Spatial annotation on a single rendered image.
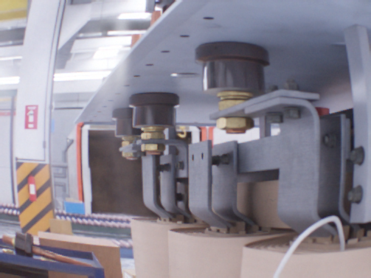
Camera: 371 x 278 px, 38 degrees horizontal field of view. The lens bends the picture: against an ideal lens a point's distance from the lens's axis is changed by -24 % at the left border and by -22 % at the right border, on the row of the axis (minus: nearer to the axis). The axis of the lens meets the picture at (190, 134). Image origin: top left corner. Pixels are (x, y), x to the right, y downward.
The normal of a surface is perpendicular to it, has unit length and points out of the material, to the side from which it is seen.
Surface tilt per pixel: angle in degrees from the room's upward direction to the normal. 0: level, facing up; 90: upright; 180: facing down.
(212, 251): 90
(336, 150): 90
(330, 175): 90
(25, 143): 90
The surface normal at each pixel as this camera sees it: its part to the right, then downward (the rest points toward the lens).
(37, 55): 0.26, -0.07
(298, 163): -0.97, -0.02
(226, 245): -0.55, -0.07
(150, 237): -0.77, -0.05
